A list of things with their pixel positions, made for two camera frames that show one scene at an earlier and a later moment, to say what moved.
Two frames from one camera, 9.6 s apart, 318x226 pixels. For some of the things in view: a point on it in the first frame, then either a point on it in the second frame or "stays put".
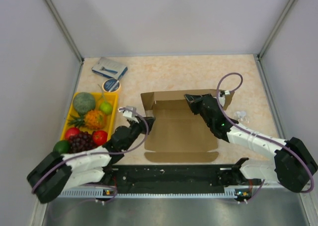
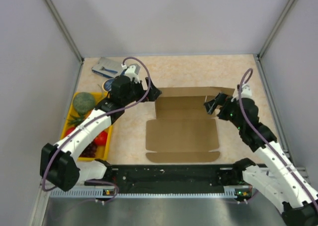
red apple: (71, 131) stays put
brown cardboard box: (174, 132) stays put
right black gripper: (195, 101) -> (221, 99)
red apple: (100, 137) stays put
